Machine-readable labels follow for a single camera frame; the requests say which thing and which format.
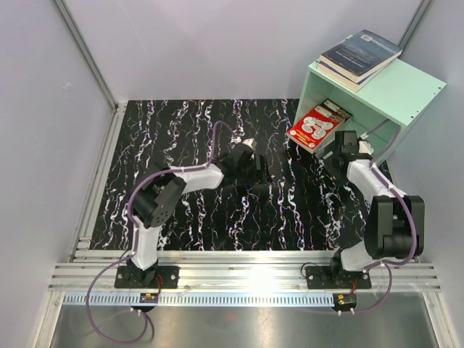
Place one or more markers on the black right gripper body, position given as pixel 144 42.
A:
pixel 330 165

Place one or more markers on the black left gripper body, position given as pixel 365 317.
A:
pixel 247 175

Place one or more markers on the red book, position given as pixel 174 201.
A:
pixel 316 129

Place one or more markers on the black paperback book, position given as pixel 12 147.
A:
pixel 334 107

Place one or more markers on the blue orange paperback book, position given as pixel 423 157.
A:
pixel 344 81

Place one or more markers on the dark blue hardcover book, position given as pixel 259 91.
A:
pixel 360 55

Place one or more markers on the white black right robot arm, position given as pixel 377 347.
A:
pixel 394 229

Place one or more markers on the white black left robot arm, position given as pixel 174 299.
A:
pixel 155 197

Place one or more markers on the mint green open cabinet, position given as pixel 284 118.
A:
pixel 388 106

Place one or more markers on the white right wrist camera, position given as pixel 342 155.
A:
pixel 365 148

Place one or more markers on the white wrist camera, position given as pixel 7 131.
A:
pixel 365 148
pixel 247 145

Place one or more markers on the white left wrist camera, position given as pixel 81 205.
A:
pixel 247 145

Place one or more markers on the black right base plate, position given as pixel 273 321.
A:
pixel 317 277

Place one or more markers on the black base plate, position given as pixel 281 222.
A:
pixel 164 277
pixel 317 277

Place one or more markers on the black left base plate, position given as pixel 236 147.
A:
pixel 164 277

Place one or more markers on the aluminium rail frame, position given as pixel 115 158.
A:
pixel 254 271

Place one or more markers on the slotted cable duct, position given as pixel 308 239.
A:
pixel 209 299

